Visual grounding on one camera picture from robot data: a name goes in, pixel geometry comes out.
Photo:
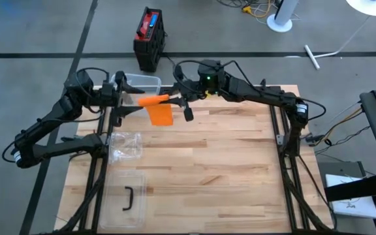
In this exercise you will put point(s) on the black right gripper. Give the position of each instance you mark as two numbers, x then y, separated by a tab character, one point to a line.
209	78

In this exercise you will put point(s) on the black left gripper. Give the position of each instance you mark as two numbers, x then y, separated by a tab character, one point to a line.
109	96

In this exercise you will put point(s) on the orange elastic bandage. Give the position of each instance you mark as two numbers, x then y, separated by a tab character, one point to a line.
160	114

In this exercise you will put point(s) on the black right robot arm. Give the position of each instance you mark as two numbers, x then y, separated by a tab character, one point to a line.
266	96

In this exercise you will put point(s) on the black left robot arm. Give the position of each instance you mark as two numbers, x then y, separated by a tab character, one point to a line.
54	114

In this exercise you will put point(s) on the clear plastic bin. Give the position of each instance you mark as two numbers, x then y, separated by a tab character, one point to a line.
149	83

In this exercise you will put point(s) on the clear plastic bag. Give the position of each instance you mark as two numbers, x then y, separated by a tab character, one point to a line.
126	147

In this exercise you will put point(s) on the black and red battery box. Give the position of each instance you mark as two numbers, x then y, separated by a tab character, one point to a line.
149	36

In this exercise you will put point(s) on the white paper sheet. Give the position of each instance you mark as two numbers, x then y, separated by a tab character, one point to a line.
351	202

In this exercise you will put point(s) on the white round table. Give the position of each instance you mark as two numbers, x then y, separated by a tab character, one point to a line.
370	6

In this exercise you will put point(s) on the white pedestal stand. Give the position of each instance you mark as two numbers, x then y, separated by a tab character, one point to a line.
282	19

